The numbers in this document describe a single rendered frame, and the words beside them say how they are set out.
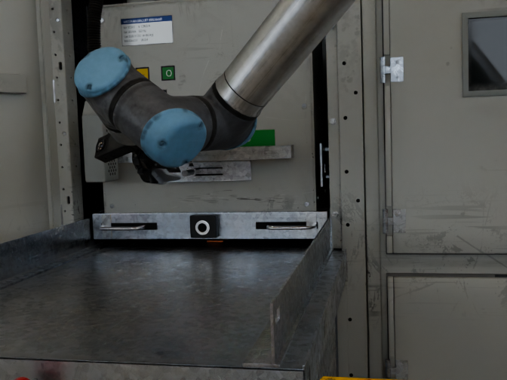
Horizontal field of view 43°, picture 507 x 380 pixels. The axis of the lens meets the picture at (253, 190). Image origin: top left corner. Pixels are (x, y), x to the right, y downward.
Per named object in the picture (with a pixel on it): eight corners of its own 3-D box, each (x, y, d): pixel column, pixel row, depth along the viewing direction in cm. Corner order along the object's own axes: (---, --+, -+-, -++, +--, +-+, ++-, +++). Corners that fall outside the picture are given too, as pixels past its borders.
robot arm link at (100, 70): (95, 103, 93) (56, 70, 97) (126, 146, 104) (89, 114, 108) (142, 60, 95) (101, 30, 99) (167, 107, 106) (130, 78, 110)
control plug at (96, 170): (106, 182, 135) (101, 99, 133) (84, 182, 136) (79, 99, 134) (121, 179, 142) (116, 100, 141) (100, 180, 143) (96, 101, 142)
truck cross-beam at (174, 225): (328, 239, 136) (327, 211, 136) (93, 239, 147) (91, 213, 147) (330, 235, 141) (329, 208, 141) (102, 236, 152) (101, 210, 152)
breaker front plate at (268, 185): (314, 218, 137) (308, -10, 133) (103, 219, 147) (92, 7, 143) (314, 217, 138) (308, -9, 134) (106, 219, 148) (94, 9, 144)
